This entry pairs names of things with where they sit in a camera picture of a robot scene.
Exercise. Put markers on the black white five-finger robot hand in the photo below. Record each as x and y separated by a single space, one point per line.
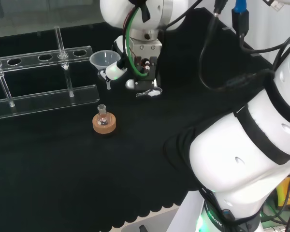
113 71

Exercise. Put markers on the translucent plastic funnel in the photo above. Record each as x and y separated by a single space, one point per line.
104 58

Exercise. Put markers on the clear weighing funnel white powder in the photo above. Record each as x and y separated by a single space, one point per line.
153 92

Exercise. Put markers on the clear round-bottom glass flask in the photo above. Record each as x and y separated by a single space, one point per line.
102 118

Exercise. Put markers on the clear acrylic funnel stand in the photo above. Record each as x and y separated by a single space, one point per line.
38 99

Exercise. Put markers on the black bench cloth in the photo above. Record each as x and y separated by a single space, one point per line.
62 169

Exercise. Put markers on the grey tape strip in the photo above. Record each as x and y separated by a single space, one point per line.
255 54
227 28

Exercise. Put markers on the yellow emergency stop button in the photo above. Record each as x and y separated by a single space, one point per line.
284 191

